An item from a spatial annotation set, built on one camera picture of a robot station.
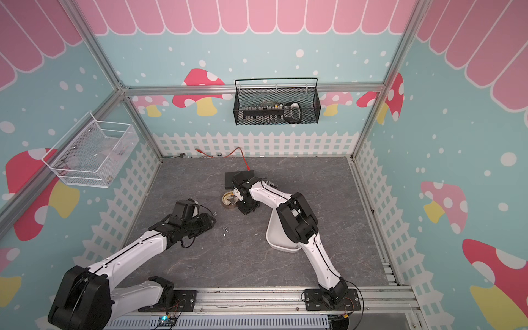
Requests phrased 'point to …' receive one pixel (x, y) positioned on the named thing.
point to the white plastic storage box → (278, 236)
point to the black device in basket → (292, 113)
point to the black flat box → (230, 177)
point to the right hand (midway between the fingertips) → (247, 208)
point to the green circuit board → (164, 319)
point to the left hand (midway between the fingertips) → (213, 225)
